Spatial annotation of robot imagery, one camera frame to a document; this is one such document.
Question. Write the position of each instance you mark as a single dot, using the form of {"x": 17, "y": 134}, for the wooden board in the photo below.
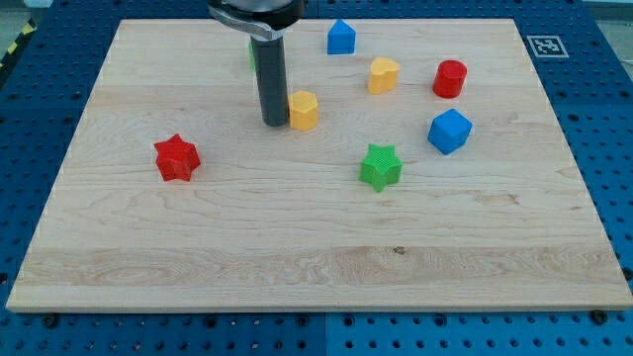
{"x": 277, "y": 220}

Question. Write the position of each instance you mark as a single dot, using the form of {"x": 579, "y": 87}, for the blue cube block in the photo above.
{"x": 449, "y": 131}

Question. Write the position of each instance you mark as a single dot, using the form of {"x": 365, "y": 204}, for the yellow heart block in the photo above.
{"x": 383, "y": 75}

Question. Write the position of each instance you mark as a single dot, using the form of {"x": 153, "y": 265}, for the red cylinder block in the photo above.
{"x": 449, "y": 79}

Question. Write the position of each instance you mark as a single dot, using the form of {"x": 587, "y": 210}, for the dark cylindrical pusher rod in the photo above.
{"x": 270, "y": 69}

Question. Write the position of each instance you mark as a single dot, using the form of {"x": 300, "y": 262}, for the blue pentagon house block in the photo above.
{"x": 341, "y": 38}

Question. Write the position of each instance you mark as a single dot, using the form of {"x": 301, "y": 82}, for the white fiducial marker tag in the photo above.
{"x": 547, "y": 46}

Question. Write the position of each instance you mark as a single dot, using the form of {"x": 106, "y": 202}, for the green star block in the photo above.
{"x": 380, "y": 167}

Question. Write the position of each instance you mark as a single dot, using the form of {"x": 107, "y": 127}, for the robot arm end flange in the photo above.
{"x": 265, "y": 20}

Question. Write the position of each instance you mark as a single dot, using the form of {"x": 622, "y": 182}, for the green block behind rod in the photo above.
{"x": 251, "y": 56}

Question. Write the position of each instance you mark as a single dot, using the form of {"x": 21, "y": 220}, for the yellow hexagon block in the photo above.
{"x": 303, "y": 109}

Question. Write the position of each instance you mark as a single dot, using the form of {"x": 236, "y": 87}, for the red star block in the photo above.
{"x": 176, "y": 159}

